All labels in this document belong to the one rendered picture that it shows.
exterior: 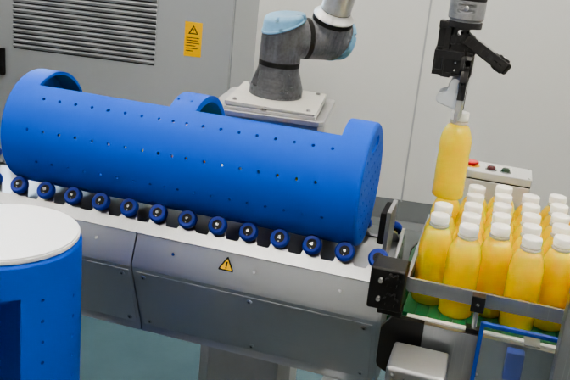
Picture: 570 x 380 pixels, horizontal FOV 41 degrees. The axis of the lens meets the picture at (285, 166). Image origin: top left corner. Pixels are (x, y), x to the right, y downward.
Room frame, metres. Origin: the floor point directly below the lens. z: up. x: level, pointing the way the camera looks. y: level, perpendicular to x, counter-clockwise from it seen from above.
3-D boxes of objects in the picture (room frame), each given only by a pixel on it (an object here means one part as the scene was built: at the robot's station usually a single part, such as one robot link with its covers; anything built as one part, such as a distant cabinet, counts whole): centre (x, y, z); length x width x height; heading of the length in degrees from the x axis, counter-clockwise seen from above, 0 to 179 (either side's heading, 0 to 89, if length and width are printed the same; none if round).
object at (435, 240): (1.50, -0.33, 0.99); 0.07 x 0.07 x 0.18
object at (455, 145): (1.64, -0.37, 1.18); 0.07 x 0.07 x 0.18
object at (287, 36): (2.14, 0.04, 1.34); 0.13 x 0.12 x 0.14; 116
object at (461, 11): (1.64, -0.35, 1.50); 0.08 x 0.08 x 0.05
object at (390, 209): (1.64, -0.24, 0.99); 0.10 x 0.02 x 0.12; 165
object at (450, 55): (1.64, -0.34, 1.42); 0.09 x 0.08 x 0.12; 75
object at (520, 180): (1.87, -0.52, 1.05); 0.20 x 0.10 x 0.10; 75
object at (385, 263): (1.44, -0.24, 0.95); 0.10 x 0.07 x 0.10; 165
